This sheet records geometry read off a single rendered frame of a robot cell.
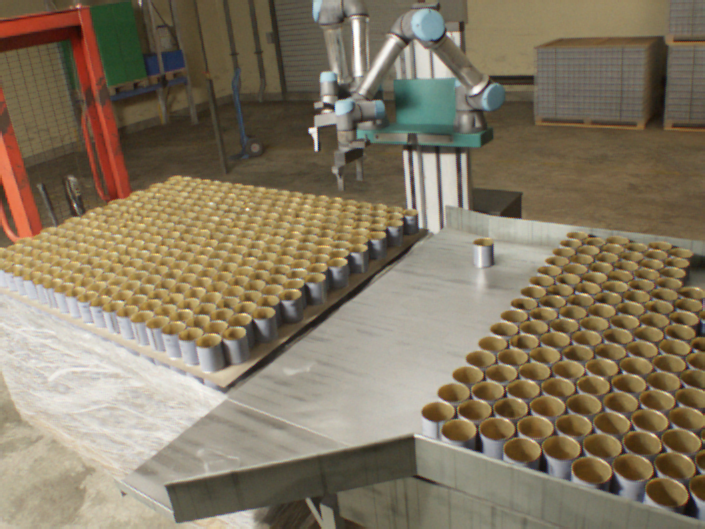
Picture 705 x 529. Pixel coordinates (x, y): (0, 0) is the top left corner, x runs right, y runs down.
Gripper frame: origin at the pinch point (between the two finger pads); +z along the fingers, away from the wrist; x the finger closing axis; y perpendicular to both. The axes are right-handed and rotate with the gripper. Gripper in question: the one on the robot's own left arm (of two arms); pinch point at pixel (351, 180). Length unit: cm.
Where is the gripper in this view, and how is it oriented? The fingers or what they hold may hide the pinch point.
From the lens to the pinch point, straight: 249.2
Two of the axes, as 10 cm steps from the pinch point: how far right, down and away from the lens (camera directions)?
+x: -5.8, 3.9, -7.2
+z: 0.9, 9.0, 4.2
